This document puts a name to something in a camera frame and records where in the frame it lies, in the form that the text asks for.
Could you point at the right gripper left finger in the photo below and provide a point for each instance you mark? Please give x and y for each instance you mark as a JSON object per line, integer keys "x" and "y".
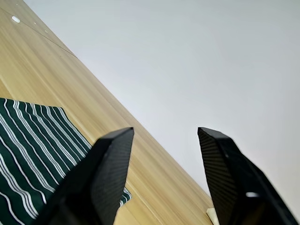
{"x": 98, "y": 178}

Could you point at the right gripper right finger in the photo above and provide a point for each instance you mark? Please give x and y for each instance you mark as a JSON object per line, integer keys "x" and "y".
{"x": 234, "y": 178}

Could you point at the green white striped T-shirt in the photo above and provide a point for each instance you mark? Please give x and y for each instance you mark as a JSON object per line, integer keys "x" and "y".
{"x": 32, "y": 150}

